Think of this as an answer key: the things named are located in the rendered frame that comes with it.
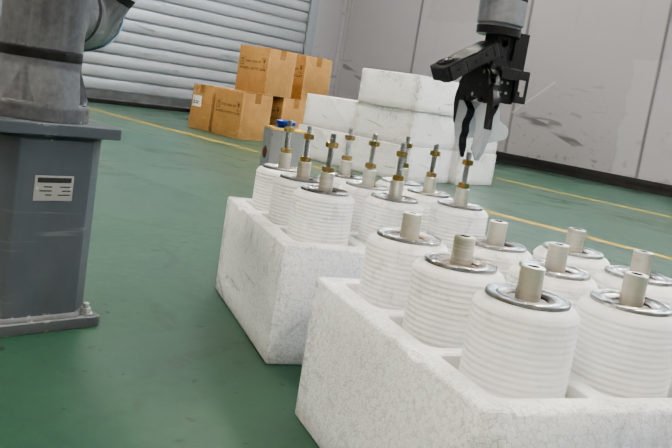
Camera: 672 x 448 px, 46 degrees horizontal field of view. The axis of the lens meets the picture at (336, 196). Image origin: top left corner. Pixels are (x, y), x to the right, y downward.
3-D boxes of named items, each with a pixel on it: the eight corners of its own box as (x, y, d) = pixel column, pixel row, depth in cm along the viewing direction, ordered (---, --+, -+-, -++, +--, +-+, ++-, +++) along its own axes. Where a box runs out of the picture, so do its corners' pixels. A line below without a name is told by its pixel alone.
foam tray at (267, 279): (265, 364, 115) (283, 244, 113) (214, 288, 152) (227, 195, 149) (496, 370, 129) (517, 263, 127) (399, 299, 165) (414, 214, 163)
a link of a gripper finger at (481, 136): (510, 163, 127) (515, 105, 127) (481, 159, 124) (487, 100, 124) (497, 163, 130) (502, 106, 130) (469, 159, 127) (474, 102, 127)
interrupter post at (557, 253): (551, 276, 85) (557, 246, 84) (537, 270, 87) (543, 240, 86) (569, 277, 85) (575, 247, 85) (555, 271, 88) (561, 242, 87)
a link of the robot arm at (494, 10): (501, -5, 121) (468, -4, 128) (495, 25, 122) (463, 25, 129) (538, 4, 125) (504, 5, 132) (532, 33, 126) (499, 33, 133)
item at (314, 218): (271, 307, 120) (289, 189, 118) (282, 292, 129) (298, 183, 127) (334, 318, 119) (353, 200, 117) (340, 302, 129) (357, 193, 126)
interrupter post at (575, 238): (570, 255, 100) (575, 230, 99) (558, 251, 102) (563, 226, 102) (585, 257, 101) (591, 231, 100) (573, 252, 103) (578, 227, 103)
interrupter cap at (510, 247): (484, 253, 92) (485, 247, 92) (451, 238, 99) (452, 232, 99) (538, 257, 95) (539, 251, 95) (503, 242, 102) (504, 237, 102)
